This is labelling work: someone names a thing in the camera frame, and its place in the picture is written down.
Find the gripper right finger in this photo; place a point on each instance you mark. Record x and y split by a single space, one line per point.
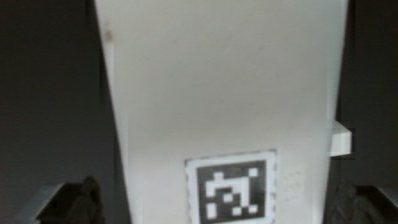
367 204

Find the white cabinet top box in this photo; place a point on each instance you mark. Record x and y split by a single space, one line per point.
223 68

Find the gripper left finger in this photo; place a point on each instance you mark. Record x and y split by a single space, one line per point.
70 203

